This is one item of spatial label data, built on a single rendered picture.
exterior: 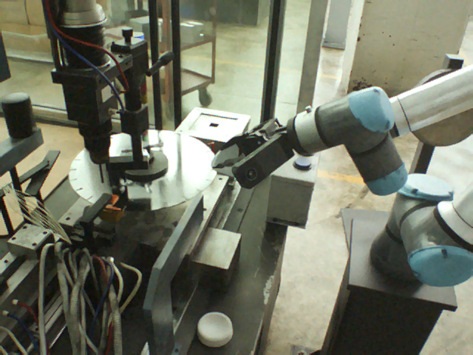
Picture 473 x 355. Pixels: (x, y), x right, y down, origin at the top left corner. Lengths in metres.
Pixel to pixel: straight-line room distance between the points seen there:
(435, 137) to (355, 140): 1.23
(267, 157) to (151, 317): 0.32
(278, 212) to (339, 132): 0.45
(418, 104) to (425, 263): 0.29
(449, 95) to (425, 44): 3.17
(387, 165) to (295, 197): 0.38
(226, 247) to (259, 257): 0.12
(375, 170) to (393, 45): 3.24
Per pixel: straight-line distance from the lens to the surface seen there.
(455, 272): 0.88
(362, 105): 0.68
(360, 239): 1.13
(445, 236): 0.85
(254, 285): 0.97
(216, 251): 0.93
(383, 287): 1.03
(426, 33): 3.98
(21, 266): 0.92
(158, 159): 0.96
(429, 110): 0.85
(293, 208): 1.09
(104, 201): 0.82
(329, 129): 0.70
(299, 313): 1.89
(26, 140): 0.94
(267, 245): 1.06
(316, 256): 2.15
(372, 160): 0.72
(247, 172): 0.71
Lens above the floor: 1.47
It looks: 34 degrees down
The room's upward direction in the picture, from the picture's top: 3 degrees clockwise
